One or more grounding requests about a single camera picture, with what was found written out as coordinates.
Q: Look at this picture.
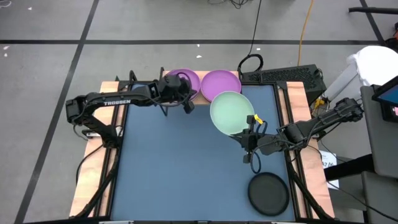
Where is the black plate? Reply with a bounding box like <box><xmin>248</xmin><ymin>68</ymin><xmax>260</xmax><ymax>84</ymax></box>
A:
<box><xmin>248</xmin><ymin>172</ymin><xmax>290</xmax><ymax>217</ymax></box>

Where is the black table frame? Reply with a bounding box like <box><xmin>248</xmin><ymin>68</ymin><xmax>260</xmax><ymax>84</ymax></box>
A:
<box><xmin>70</xmin><ymin>79</ymin><xmax>335</xmax><ymax>223</ymax></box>

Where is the white paper sheet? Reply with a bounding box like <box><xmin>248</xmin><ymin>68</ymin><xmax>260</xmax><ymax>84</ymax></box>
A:
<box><xmin>319</xmin><ymin>150</ymin><xmax>340</xmax><ymax>190</ymax></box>

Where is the black diagonal base bar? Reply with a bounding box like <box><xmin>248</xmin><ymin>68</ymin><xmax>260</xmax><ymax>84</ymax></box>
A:
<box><xmin>325</xmin><ymin>153</ymin><xmax>376</xmax><ymax>182</ymax></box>

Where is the black floor bar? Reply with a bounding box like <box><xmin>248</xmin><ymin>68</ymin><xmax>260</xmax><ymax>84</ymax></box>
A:
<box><xmin>348</xmin><ymin>6</ymin><xmax>398</xmax><ymax>16</ymax></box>

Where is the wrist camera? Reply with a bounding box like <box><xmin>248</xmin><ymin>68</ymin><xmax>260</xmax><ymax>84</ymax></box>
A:
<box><xmin>246</xmin><ymin>114</ymin><xmax>256</xmax><ymax>134</ymax></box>
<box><xmin>182</xmin><ymin>101</ymin><xmax>196</xmax><ymax>114</ymax></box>

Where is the white cloth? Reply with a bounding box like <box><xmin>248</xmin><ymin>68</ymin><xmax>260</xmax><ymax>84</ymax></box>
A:
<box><xmin>346</xmin><ymin>45</ymin><xmax>398</xmax><ymax>94</ymax></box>

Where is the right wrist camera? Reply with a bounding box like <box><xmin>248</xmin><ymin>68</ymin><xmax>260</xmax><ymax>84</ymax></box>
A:
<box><xmin>246</xmin><ymin>114</ymin><xmax>256</xmax><ymax>134</ymax></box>

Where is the yellow hanging power cable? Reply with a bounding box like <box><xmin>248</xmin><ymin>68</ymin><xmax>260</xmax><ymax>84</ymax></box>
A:
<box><xmin>297</xmin><ymin>0</ymin><xmax>313</xmax><ymax>67</ymax></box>

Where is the pale green plate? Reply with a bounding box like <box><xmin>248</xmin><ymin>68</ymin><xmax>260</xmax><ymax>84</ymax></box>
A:
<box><xmin>210</xmin><ymin>90</ymin><xmax>256</xmax><ymax>136</ymax></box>

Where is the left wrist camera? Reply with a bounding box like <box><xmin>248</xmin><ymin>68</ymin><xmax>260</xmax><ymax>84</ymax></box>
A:
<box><xmin>182</xmin><ymin>101</ymin><xmax>196</xmax><ymax>114</ymax></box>

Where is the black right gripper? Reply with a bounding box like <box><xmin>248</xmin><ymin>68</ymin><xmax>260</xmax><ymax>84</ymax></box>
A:
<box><xmin>229</xmin><ymin>132</ymin><xmax>262</xmax><ymax>152</ymax></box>

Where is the blue camera cable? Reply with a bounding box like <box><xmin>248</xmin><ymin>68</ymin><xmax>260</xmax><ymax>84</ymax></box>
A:
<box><xmin>249</xmin><ymin>119</ymin><xmax>268</xmax><ymax>174</ymax></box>

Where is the grey tube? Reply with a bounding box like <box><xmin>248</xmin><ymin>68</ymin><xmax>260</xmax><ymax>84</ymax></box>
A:
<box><xmin>323</xmin><ymin>63</ymin><xmax>358</xmax><ymax>100</ymax></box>

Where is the purple plate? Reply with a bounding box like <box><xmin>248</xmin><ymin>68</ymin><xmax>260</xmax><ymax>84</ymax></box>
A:
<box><xmin>200</xmin><ymin>69</ymin><xmax>243</xmax><ymax>103</ymax></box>
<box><xmin>166</xmin><ymin>68</ymin><xmax>201</xmax><ymax>102</ymax></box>

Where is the black computer case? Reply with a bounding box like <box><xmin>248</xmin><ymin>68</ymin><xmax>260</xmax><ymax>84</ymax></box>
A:
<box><xmin>241</xmin><ymin>64</ymin><xmax>327</xmax><ymax>105</ymax></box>

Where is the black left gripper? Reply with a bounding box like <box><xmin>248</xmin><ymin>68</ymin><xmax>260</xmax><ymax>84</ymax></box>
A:
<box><xmin>157</xmin><ymin>75</ymin><xmax>198</xmax><ymax>103</ymax></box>

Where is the black hanging cable with loop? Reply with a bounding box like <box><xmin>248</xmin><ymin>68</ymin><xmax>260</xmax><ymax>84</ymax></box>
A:
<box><xmin>237</xmin><ymin>0</ymin><xmax>264</xmax><ymax>75</ymax></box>

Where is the tablet screen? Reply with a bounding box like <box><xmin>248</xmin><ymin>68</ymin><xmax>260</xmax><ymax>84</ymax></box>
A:
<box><xmin>371</xmin><ymin>75</ymin><xmax>398</xmax><ymax>123</ymax></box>

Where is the grey chair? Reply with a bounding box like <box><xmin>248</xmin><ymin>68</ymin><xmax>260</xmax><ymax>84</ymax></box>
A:
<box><xmin>360</xmin><ymin>83</ymin><xmax>398</xmax><ymax>224</ymax></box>

